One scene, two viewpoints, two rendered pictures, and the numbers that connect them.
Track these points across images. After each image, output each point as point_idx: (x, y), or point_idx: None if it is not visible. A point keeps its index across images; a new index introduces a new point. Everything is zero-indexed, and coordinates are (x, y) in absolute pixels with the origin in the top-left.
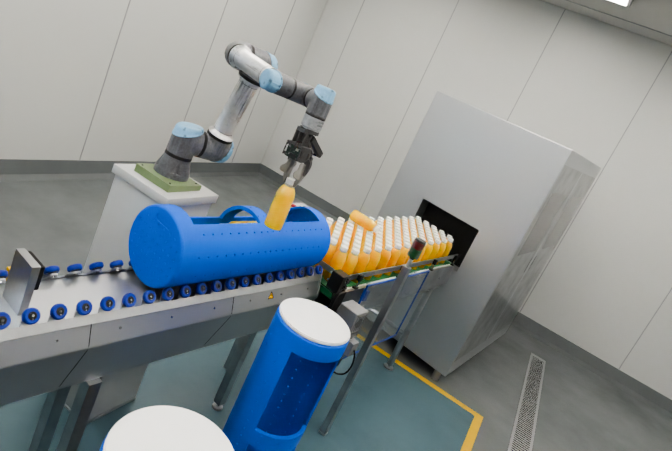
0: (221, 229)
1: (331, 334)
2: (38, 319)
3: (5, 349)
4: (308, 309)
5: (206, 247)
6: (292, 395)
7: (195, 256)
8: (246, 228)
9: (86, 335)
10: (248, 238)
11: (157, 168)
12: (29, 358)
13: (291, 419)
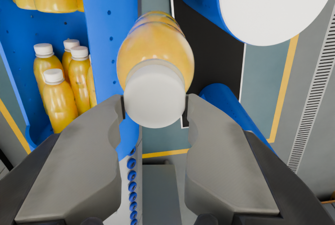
0: None
1: None
2: (135, 183)
3: (138, 180)
4: None
5: (130, 120)
6: None
7: (135, 128)
8: (102, 37)
9: (138, 145)
10: (120, 34)
11: None
12: (141, 165)
13: None
